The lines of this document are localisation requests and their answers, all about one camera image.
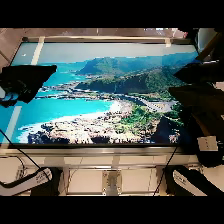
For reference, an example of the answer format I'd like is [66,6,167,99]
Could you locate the black cable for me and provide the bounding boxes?
[0,129,42,170]
[152,143,181,197]

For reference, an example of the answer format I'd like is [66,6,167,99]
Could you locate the dark jeans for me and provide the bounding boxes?
[0,64,58,108]

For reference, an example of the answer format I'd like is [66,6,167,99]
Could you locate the silver frame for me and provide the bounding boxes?
[0,143,224,197]

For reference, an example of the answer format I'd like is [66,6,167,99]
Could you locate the dark brown garment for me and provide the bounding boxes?
[167,83,224,116]

